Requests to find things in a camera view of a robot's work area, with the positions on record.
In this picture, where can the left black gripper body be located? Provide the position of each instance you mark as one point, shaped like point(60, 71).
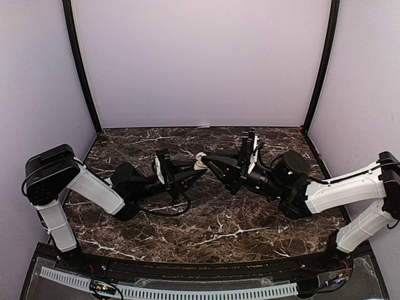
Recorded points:
point(142, 192)

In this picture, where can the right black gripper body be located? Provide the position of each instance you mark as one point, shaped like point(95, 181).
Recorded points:
point(272, 189)

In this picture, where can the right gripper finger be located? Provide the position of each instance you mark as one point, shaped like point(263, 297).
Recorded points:
point(224, 168)
point(229, 156)

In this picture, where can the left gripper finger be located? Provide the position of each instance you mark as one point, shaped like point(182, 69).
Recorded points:
point(179, 167)
point(184, 180)

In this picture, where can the small white charging case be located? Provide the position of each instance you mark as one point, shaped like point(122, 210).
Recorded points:
point(199, 165)

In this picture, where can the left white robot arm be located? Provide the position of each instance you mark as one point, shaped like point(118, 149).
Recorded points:
point(58, 170)

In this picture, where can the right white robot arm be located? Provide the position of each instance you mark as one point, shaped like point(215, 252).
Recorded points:
point(301, 196)

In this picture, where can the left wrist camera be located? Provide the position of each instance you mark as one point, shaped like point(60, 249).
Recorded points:
point(161, 163)

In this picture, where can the black front rail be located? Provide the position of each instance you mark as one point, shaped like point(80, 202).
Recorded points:
point(303, 267)

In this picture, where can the white slotted cable duct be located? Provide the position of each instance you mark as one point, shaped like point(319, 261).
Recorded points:
point(160, 289)

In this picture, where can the right black frame post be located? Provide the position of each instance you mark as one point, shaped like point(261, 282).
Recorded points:
point(323, 66)

